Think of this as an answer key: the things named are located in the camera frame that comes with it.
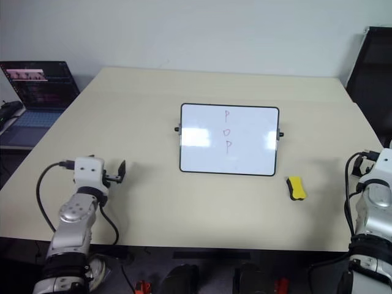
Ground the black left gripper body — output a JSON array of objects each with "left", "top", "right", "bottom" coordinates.
[{"left": 102, "top": 170, "right": 122, "bottom": 188}]

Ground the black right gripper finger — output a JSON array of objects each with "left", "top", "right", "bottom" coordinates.
[{"left": 351, "top": 159, "right": 364, "bottom": 178}]

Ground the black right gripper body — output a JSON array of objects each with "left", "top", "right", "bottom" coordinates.
[{"left": 363, "top": 157, "right": 376, "bottom": 177}]

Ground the yellow black whiteboard eraser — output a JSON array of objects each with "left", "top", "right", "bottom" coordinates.
[{"left": 285, "top": 175, "right": 309, "bottom": 202}]

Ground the black mesh office chair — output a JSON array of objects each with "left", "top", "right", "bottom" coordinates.
[{"left": 345, "top": 26, "right": 392, "bottom": 148}]

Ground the black framed tabletop whiteboard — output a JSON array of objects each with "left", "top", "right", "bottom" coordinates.
[{"left": 173, "top": 103, "right": 285, "bottom": 178}]

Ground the orange black floor object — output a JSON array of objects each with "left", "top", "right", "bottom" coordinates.
[
  {"left": 273, "top": 277, "right": 290, "bottom": 294},
  {"left": 134, "top": 279, "right": 151, "bottom": 294}
]

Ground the open blue laptop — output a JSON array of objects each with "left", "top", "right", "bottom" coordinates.
[{"left": 0, "top": 60, "right": 81, "bottom": 148}]

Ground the black strip under table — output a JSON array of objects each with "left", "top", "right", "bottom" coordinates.
[{"left": 173, "top": 251, "right": 251, "bottom": 260}]

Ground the dark rounded shape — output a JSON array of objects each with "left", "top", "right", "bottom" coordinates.
[
  {"left": 161, "top": 263, "right": 200, "bottom": 294},
  {"left": 233, "top": 262, "right": 271, "bottom": 294}
]

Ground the black handheld controller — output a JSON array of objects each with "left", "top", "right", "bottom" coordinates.
[{"left": 0, "top": 100, "right": 25, "bottom": 124}]

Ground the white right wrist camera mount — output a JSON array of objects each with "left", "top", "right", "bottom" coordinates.
[{"left": 358, "top": 148, "right": 392, "bottom": 185}]

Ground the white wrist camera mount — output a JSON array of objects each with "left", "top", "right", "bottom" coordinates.
[
  {"left": 358, "top": 148, "right": 392, "bottom": 185},
  {"left": 73, "top": 156, "right": 108, "bottom": 192}
]

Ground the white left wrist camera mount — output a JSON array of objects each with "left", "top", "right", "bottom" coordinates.
[{"left": 73, "top": 156, "right": 108, "bottom": 192}]

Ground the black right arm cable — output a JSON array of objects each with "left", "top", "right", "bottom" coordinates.
[{"left": 344, "top": 149, "right": 379, "bottom": 243}]

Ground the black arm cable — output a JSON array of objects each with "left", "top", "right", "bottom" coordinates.
[
  {"left": 36, "top": 159, "right": 120, "bottom": 246},
  {"left": 344, "top": 149, "right": 379, "bottom": 243}
]

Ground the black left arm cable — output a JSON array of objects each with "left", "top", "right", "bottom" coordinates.
[{"left": 36, "top": 159, "right": 120, "bottom": 246}]

